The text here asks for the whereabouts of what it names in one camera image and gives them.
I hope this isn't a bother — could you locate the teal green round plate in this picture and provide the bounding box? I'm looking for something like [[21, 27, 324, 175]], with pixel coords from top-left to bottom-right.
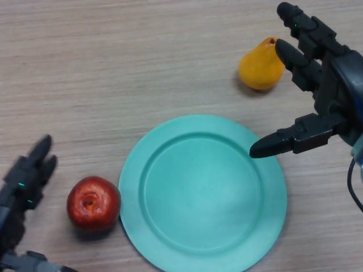
[[118, 114, 288, 272]]

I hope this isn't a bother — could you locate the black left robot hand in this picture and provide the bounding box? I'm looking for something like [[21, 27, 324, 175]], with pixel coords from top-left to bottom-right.
[[0, 134, 77, 272]]

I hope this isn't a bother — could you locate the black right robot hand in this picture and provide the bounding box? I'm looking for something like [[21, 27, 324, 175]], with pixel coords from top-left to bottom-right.
[[248, 2, 363, 159]]

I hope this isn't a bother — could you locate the red apple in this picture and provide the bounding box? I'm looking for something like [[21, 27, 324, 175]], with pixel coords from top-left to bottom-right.
[[66, 176, 122, 232]]

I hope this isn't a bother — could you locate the yellow orange pear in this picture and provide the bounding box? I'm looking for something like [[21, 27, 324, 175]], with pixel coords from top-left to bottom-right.
[[238, 36, 285, 91]]

